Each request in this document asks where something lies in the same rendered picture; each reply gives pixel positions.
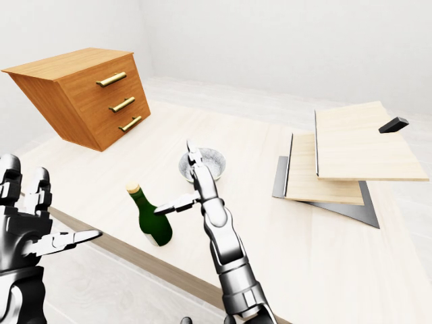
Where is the wooden cabinet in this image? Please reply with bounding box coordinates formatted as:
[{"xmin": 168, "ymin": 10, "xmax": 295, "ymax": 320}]
[{"xmin": 1, "ymin": 47, "xmax": 152, "ymax": 153}]

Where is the large wooden cabinet drawer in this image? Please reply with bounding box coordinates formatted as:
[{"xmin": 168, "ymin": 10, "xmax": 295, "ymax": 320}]
[{"xmin": 53, "ymin": 53, "xmax": 142, "ymax": 111}]

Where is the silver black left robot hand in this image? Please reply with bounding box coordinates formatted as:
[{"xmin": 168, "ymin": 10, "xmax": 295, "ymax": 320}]
[{"xmin": 0, "ymin": 153, "xmax": 104, "ymax": 273}]

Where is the green wine bottle with cork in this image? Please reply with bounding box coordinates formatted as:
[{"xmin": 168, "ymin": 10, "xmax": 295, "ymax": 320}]
[{"xmin": 125, "ymin": 181, "xmax": 173, "ymax": 247}]

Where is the speckled grey white bowl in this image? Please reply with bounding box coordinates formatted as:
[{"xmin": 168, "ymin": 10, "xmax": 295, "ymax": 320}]
[{"xmin": 178, "ymin": 147, "xmax": 227, "ymax": 185}]

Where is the short brass drawer handle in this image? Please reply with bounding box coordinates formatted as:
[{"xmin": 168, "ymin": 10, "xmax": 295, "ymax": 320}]
[{"xmin": 117, "ymin": 115, "xmax": 142, "ymax": 133}]

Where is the long brass drawer handle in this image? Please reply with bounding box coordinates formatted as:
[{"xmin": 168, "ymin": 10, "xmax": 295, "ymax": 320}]
[{"xmin": 95, "ymin": 71, "xmax": 128, "ymax": 88}]

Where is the small black block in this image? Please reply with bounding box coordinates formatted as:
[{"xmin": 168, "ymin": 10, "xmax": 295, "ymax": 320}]
[{"xmin": 378, "ymin": 116, "xmax": 410, "ymax": 134}]

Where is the pale wood and metal rack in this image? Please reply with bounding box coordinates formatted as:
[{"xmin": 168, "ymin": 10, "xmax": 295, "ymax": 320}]
[{"xmin": 271, "ymin": 100, "xmax": 430, "ymax": 230}]

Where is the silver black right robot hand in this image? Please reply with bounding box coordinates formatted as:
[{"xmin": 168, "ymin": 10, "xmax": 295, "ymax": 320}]
[{"xmin": 153, "ymin": 139, "xmax": 226, "ymax": 217}]

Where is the medium brass drawer handle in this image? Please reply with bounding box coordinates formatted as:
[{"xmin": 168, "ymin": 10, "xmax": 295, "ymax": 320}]
[{"xmin": 108, "ymin": 97, "xmax": 136, "ymax": 113}]

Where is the small wooden cabinet drawer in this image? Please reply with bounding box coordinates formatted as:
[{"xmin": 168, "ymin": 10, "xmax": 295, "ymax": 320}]
[{"xmin": 88, "ymin": 97, "xmax": 152, "ymax": 153}]

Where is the medium wooden cabinet drawer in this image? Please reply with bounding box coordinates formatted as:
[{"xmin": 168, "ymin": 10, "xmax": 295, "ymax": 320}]
[{"xmin": 72, "ymin": 78, "xmax": 147, "ymax": 133}]

